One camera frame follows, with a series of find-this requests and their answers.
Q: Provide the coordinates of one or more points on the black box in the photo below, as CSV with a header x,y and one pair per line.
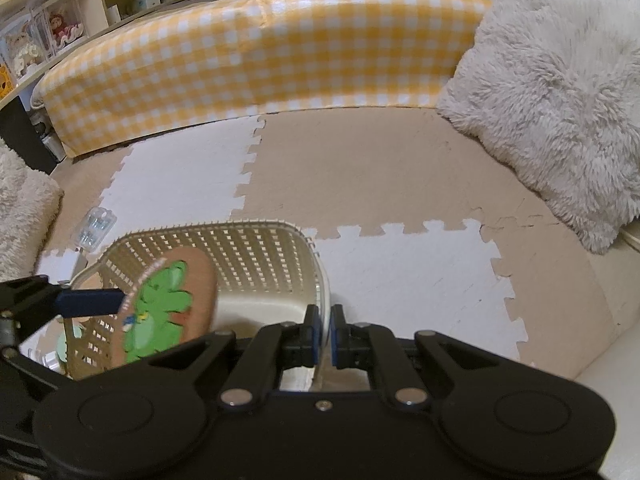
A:
x,y
25,135

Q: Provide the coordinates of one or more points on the small green item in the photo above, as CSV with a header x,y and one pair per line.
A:
x,y
70,341

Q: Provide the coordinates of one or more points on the beige plastic lattice basket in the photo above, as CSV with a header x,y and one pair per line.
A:
x,y
250,260

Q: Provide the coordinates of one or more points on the white shelf box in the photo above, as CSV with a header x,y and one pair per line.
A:
x,y
114,14

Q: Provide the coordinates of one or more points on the yellow spotted box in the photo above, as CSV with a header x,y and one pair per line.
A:
x,y
4,82

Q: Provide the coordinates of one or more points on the beige fluffy cushion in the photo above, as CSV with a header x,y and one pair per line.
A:
x,y
25,210

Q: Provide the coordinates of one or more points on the clear case with cream doll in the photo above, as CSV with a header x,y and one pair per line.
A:
x,y
22,50

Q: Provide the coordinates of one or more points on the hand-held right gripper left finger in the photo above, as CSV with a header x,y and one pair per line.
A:
x,y
313,334

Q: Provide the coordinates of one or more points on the yellow checkered cushion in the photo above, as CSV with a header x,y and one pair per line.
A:
x,y
250,60

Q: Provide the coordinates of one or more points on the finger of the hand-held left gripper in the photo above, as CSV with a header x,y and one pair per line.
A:
x,y
90,302

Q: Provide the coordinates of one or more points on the beige foam mat tile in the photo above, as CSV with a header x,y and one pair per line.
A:
x,y
480,160
565,285
85,185
360,170

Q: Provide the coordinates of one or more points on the clear plastic bottle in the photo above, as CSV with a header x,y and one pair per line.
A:
x,y
95,227

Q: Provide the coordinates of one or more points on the light blue shelf item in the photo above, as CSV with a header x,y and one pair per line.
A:
x,y
146,1

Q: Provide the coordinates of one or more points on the clear case with red doll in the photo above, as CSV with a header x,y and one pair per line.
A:
x,y
62,27

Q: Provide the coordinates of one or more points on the white fluffy pillow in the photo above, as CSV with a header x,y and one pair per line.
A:
x,y
550,85

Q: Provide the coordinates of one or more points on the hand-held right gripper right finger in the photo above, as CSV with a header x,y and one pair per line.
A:
x,y
336,336

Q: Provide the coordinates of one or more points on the round wooden frog plaque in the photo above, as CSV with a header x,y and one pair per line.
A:
x,y
160,310

